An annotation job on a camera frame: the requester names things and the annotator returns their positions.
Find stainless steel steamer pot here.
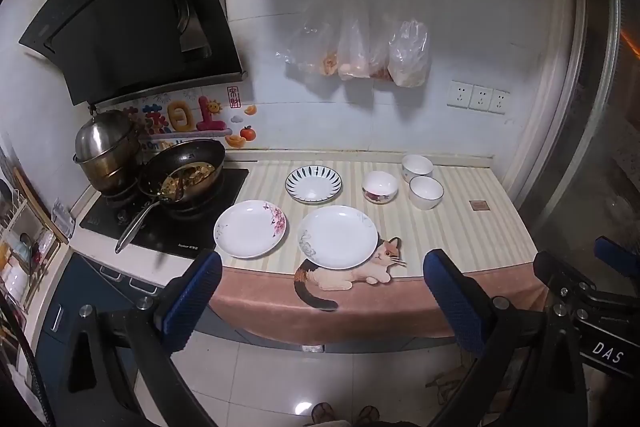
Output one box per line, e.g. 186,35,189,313
73,109,143,195

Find striped counter mat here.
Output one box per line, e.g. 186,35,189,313
207,159,551,345

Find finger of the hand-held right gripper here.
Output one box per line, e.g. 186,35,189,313
594,236,640,280
532,251,603,310

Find black range hood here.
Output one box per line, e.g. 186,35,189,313
19,0,248,106

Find red patterned white bowl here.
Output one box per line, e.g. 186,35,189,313
362,170,399,204

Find black glass cooktop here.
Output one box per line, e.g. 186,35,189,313
79,167,250,258

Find white wall socket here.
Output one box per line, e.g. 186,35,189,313
468,84,493,112
446,80,473,108
487,88,512,116

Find white plate with grey flowers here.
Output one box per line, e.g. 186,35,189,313
297,205,379,270

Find person's foot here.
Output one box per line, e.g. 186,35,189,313
311,402,336,427
356,405,381,427

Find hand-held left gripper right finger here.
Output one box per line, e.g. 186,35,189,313
422,248,588,427

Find blue striped plate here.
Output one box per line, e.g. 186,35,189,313
285,166,345,205

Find cat-shaped applique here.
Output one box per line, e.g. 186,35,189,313
293,235,407,312

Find black cable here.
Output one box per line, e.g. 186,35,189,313
0,292,56,427

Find clear plastic bag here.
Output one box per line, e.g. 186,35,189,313
387,0,431,88
337,0,373,82
367,22,396,82
277,0,346,78

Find wooden dish rack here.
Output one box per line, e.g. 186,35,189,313
0,167,71,323

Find white bowl with dark rim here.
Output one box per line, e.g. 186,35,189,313
409,176,445,211
401,154,434,182

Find colourful wall stickers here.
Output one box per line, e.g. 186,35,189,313
120,87,258,150

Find person's left foot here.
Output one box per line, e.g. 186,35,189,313
311,402,336,427

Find black wok with food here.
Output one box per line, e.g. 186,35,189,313
115,139,227,254

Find person's right foot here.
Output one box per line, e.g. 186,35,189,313
356,405,381,427

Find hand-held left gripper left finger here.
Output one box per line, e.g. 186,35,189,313
42,249,223,427

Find dark blue kitchen cabinet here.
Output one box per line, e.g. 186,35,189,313
35,252,236,408

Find white plate with pink flowers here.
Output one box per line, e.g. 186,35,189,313
213,200,289,259

